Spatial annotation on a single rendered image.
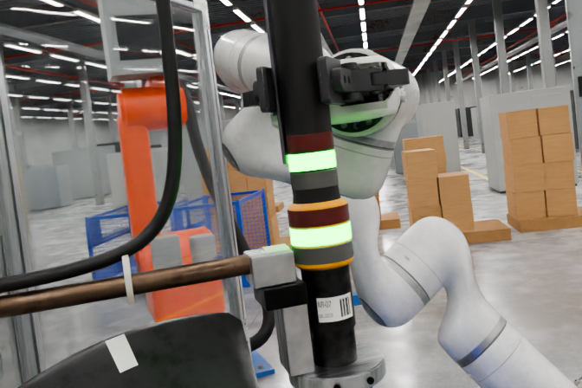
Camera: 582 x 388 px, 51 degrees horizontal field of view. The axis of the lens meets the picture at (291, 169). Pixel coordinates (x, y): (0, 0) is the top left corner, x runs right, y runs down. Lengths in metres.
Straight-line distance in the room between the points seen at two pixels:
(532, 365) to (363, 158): 0.64
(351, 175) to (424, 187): 7.36
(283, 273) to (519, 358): 0.79
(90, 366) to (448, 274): 0.75
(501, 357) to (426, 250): 0.22
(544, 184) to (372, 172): 8.06
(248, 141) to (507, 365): 0.59
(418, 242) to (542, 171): 7.55
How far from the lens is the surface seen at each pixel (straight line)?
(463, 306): 1.14
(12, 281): 0.42
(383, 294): 1.11
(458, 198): 8.06
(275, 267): 0.42
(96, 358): 0.56
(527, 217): 8.68
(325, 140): 0.42
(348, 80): 0.44
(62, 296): 0.42
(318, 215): 0.41
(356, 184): 0.64
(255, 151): 1.04
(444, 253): 1.15
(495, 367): 1.16
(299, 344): 0.43
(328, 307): 0.43
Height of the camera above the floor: 1.60
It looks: 3 degrees down
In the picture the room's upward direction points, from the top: 7 degrees counter-clockwise
